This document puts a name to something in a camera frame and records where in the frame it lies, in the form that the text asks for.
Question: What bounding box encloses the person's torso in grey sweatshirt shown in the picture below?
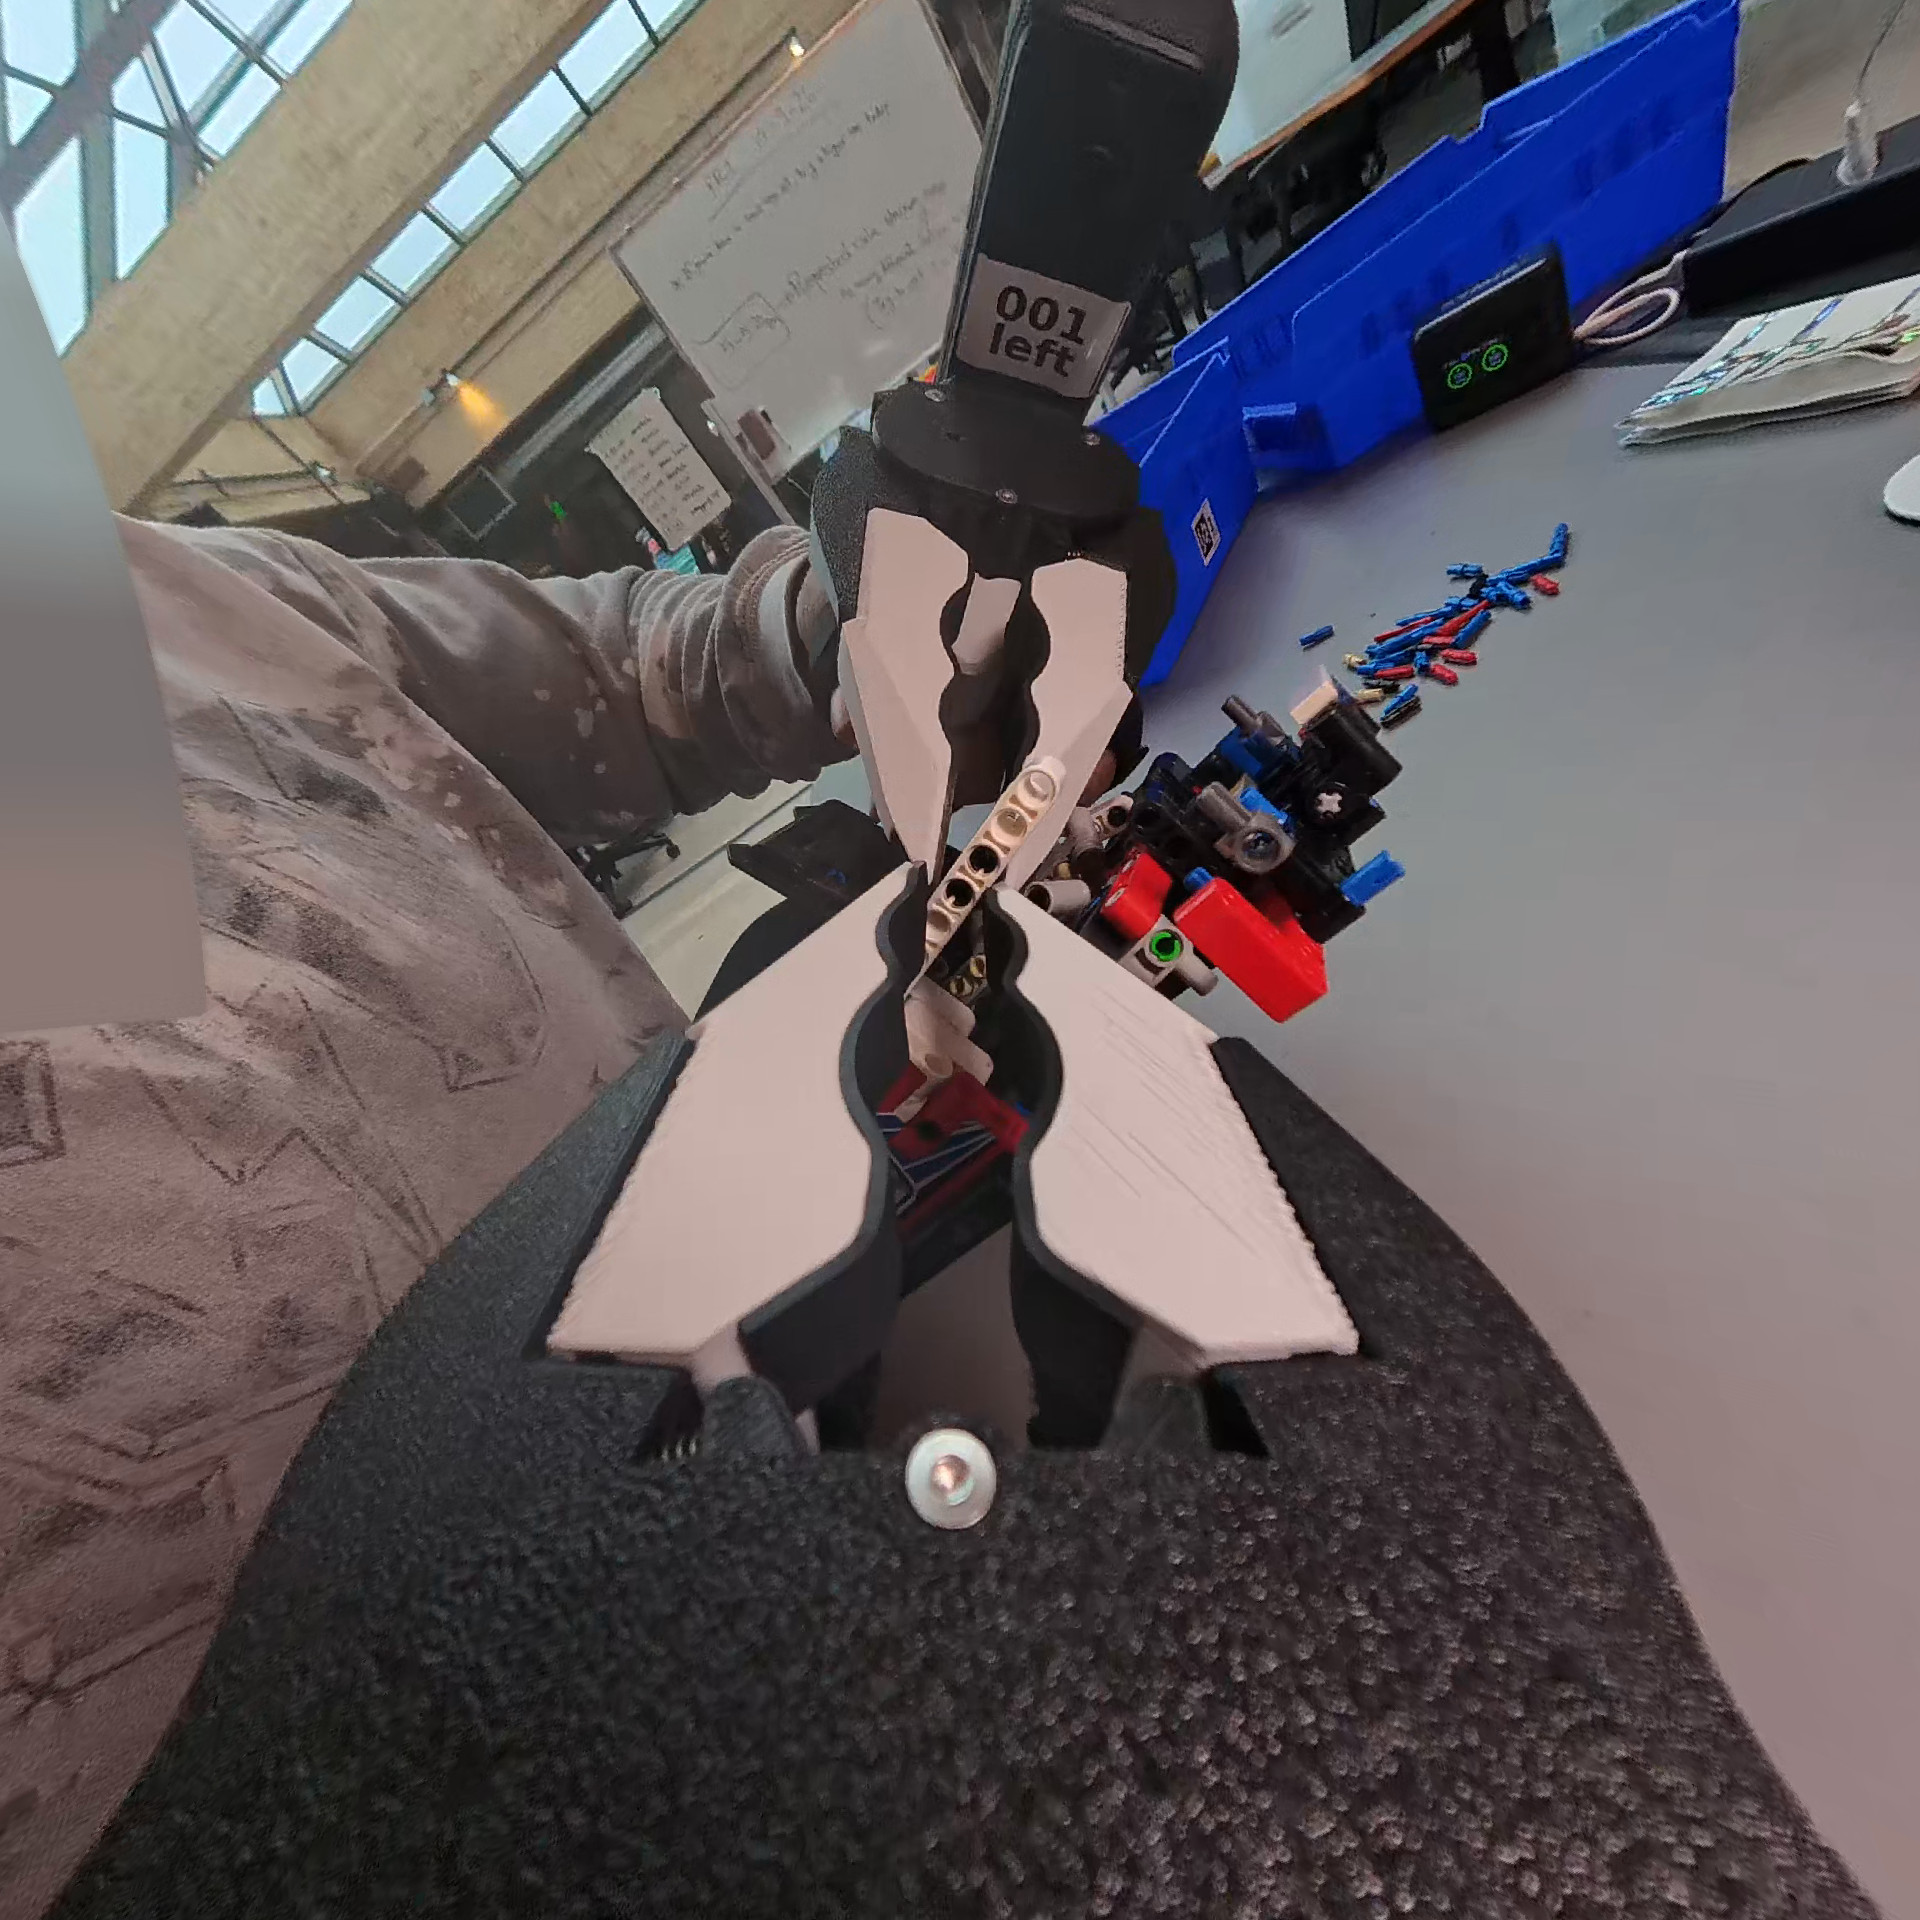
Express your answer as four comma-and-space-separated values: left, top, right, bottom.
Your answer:
0, 599, 692, 1920

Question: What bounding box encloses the person's left forearm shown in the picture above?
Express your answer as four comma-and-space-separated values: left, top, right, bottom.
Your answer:
119, 510, 849, 904

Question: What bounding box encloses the long blue plastic bin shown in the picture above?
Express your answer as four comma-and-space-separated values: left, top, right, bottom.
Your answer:
1200, 0, 1744, 496

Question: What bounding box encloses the toy brick race car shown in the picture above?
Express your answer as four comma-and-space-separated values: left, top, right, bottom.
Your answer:
728, 692, 1409, 1308

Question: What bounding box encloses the white cable plug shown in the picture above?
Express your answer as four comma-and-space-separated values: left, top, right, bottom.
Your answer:
1834, 0, 1895, 191

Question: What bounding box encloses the black flat box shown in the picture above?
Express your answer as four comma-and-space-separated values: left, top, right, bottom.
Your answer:
1681, 158, 1920, 321

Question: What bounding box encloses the whiteboard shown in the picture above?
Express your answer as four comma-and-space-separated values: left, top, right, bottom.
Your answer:
616, 0, 993, 454

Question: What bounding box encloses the open blue plastic bin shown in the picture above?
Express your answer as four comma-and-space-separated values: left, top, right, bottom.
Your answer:
1094, 344, 1307, 692

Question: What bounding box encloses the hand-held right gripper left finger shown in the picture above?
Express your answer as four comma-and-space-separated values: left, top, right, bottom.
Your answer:
546, 866, 922, 1449

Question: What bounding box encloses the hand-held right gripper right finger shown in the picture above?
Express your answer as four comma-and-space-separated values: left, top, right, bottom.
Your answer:
987, 886, 1361, 1444

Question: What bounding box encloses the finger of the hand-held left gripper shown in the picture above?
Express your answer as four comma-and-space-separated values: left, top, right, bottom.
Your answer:
1024, 550, 1142, 801
834, 503, 970, 876

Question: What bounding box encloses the black power bank with display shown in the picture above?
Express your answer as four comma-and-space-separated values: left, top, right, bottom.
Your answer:
1411, 242, 1578, 436

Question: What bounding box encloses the grey desk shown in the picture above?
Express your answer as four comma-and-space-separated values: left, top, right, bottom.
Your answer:
1142, 322, 1920, 1907

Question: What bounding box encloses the stack of paper booklets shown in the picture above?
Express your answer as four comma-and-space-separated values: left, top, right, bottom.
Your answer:
1617, 278, 1920, 448

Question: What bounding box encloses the white brick beam with holes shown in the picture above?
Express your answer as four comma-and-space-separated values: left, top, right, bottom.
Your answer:
920, 754, 1072, 994

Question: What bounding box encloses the paper flip chart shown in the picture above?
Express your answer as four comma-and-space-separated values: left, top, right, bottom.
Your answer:
588, 387, 732, 550

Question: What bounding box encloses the pile of small brick pins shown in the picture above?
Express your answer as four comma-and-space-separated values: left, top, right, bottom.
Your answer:
1297, 521, 1576, 732

